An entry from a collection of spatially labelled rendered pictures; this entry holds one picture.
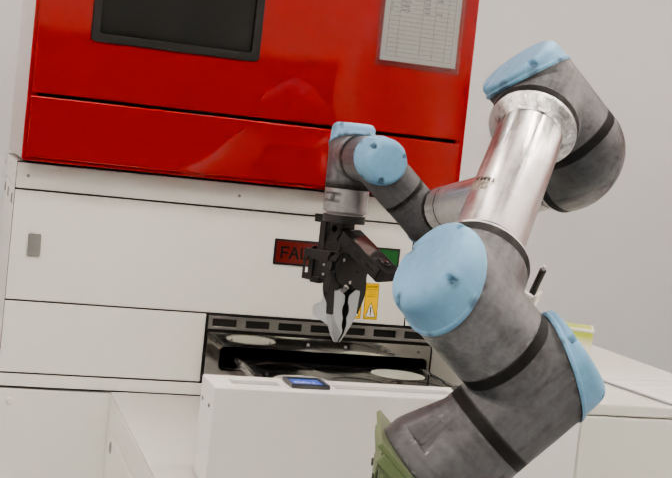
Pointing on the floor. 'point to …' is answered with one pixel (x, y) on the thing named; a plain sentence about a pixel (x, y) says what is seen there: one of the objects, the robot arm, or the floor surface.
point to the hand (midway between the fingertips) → (340, 335)
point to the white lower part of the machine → (53, 432)
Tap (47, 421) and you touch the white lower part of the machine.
